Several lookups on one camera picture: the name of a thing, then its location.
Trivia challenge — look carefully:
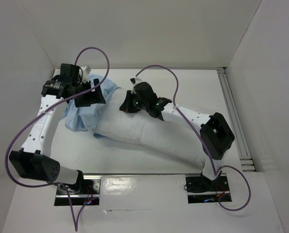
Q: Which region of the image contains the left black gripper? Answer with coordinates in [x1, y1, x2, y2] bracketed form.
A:
[71, 79, 106, 108]

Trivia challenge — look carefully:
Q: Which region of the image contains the light blue pillowcase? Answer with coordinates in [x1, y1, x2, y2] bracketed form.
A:
[61, 79, 119, 133]

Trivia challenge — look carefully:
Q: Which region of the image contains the white pillow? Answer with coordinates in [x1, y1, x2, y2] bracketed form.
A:
[94, 88, 207, 166]

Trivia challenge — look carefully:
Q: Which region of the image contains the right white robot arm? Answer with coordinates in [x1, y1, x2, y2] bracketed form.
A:
[119, 90, 235, 190]

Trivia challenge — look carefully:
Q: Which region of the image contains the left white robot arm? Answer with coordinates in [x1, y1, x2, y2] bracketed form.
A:
[7, 79, 106, 194]

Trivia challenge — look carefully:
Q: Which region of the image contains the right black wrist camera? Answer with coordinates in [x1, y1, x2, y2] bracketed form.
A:
[130, 77, 158, 102]

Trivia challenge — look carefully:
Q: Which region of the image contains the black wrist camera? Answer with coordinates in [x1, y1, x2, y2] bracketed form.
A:
[130, 77, 158, 102]
[57, 63, 91, 86]

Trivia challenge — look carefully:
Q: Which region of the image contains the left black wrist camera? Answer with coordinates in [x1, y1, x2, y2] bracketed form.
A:
[57, 63, 91, 86]

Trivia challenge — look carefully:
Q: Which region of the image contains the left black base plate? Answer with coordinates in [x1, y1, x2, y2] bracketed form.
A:
[54, 178, 101, 206]

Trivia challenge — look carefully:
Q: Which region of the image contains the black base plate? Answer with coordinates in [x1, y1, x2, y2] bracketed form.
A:
[54, 178, 101, 206]
[183, 174, 232, 204]

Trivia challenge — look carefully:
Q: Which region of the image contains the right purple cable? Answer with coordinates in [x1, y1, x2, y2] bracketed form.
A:
[134, 65, 251, 211]

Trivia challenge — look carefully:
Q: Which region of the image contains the purple cable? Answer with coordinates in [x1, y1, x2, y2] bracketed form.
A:
[134, 65, 251, 211]
[5, 47, 110, 232]

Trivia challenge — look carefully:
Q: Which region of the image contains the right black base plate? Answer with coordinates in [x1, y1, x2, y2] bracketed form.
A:
[183, 174, 232, 204]

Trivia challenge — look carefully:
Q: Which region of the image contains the aluminium rail frame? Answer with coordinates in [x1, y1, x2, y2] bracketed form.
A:
[217, 67, 256, 172]

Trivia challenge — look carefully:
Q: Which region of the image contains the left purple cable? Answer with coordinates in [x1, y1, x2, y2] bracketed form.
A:
[5, 47, 110, 232]

